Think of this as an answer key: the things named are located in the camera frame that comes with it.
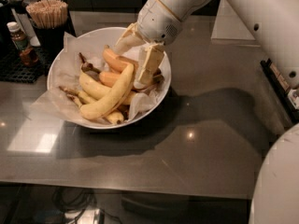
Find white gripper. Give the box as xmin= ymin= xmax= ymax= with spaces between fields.
xmin=113 ymin=0 xmax=182 ymax=90

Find large yellow front banana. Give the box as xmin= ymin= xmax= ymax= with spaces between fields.
xmin=79 ymin=63 xmax=135 ymax=119

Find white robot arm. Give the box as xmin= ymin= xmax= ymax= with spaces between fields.
xmin=127 ymin=0 xmax=299 ymax=224

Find orange top banana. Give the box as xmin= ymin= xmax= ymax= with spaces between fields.
xmin=102 ymin=45 xmax=138 ymax=72

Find orange banana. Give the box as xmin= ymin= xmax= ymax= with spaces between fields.
xmin=98 ymin=71 xmax=164 ymax=91
xmin=102 ymin=45 xmax=138 ymax=72

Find orange middle banana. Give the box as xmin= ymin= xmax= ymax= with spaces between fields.
xmin=98 ymin=71 xmax=164 ymax=91

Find white round bowl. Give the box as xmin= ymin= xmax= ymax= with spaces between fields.
xmin=46 ymin=26 xmax=172 ymax=130

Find yellow middle banana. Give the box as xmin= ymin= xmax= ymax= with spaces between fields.
xmin=78 ymin=68 xmax=138 ymax=106

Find yellow small bottom banana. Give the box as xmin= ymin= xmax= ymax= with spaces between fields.
xmin=59 ymin=86 xmax=124 ymax=124

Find black stick holder cup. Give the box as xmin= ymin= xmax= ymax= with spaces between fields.
xmin=32 ymin=19 xmax=76 ymax=60

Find wooden stir sticks bundle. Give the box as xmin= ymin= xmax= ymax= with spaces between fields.
xmin=26 ymin=0 xmax=68 ymax=29

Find white paper liner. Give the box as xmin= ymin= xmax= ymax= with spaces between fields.
xmin=30 ymin=31 xmax=166 ymax=128

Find small brown sauce bottle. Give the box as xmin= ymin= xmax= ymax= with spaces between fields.
xmin=7 ymin=21 xmax=29 ymax=51

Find dark lidded jar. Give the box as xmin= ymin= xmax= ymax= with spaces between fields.
xmin=9 ymin=0 xmax=39 ymax=14

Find black grid mat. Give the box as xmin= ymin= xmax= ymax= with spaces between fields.
xmin=0 ymin=44 xmax=52 ymax=83

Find black wire condiment rack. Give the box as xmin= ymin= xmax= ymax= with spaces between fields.
xmin=260 ymin=59 xmax=299 ymax=124

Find black cables under table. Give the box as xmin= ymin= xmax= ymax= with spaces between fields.
xmin=50 ymin=186 xmax=122 ymax=224

